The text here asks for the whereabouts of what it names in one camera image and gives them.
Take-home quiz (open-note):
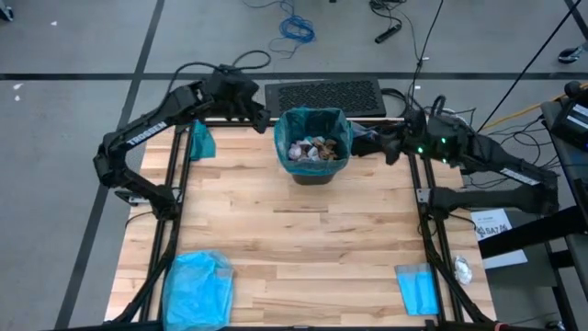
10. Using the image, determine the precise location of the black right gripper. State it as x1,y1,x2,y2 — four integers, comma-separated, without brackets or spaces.
383,108,435,166

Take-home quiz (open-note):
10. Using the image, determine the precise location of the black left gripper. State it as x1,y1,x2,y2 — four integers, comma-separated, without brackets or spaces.
199,66,273,136

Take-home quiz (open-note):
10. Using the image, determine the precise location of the teal trash bag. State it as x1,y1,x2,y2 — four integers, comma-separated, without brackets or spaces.
274,107,355,178

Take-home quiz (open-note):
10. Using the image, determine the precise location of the brown paper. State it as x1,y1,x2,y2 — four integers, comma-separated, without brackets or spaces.
316,137,340,161

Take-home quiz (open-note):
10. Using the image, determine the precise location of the black trash bin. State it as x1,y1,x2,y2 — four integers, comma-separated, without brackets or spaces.
290,169,337,187

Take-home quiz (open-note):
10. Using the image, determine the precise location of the light blue trash bag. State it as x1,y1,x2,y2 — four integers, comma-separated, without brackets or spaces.
161,249,235,331

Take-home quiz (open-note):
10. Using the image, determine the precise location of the small folded teal bag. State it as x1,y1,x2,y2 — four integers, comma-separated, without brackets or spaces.
188,120,217,162

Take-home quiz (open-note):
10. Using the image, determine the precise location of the flat folded blue bag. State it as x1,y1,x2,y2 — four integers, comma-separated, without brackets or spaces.
394,262,441,317

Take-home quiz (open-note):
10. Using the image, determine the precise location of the dark cloth pile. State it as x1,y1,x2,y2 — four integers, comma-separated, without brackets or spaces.
348,120,405,157

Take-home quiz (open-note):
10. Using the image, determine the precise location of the black power strip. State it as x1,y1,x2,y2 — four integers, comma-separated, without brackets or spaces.
374,23,403,45

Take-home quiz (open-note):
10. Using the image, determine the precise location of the white label sheet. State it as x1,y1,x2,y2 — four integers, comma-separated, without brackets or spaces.
470,208,514,242

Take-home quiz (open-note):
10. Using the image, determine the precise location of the crumpled white plastic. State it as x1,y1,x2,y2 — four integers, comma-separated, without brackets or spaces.
453,255,473,286

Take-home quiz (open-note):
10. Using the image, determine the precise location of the black side desk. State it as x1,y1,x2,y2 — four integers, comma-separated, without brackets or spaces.
477,98,588,331

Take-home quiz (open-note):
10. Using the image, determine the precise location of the black box device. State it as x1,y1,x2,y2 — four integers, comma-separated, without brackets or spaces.
549,81,588,152

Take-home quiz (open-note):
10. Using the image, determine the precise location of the black aluminium table frame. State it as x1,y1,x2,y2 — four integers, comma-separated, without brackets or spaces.
109,118,497,331

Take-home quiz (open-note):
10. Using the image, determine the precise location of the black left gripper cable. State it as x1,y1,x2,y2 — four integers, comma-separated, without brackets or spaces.
164,49,273,93

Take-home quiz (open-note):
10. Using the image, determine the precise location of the blue coiled cable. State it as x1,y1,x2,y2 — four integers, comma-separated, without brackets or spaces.
241,0,317,82

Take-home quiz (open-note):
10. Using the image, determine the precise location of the black cable with clip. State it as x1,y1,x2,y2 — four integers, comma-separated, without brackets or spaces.
408,0,446,111

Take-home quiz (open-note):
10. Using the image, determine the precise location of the yellow floor cable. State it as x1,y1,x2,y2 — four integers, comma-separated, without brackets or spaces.
477,81,588,134

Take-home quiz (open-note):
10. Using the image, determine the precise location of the long black cable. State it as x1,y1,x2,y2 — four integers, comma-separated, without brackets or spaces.
477,0,582,132

